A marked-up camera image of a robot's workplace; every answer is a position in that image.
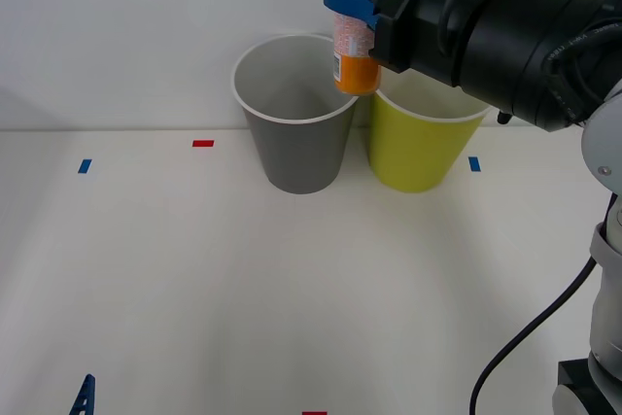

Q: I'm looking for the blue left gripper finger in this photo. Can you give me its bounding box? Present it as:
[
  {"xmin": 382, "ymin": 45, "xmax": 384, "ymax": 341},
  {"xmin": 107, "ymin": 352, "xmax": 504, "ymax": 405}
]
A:
[{"xmin": 69, "ymin": 373, "xmax": 96, "ymax": 415}]

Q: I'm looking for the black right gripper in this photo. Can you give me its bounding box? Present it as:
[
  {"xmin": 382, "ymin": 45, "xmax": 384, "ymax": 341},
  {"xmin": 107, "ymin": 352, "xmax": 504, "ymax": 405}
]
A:
[{"xmin": 322, "ymin": 0, "xmax": 507, "ymax": 88}]

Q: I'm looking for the orange and white drink can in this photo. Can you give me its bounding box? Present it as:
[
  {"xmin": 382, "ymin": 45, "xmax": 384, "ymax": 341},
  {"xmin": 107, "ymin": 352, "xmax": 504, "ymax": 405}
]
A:
[{"xmin": 331, "ymin": 0, "xmax": 394, "ymax": 96}]

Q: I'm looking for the yellow-green plastic waste bin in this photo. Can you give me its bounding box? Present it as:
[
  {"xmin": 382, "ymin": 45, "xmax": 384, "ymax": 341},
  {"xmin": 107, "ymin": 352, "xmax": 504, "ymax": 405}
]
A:
[{"xmin": 366, "ymin": 88, "xmax": 492, "ymax": 193}]

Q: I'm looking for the grey plastic waste bin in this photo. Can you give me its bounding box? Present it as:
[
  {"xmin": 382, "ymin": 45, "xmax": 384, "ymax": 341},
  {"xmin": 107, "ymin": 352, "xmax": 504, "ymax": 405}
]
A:
[{"xmin": 231, "ymin": 34, "xmax": 360, "ymax": 195}]

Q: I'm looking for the black cable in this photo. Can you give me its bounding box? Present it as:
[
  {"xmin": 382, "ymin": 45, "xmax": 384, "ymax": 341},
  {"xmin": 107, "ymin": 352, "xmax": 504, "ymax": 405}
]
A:
[{"xmin": 469, "ymin": 257, "xmax": 598, "ymax": 415}]

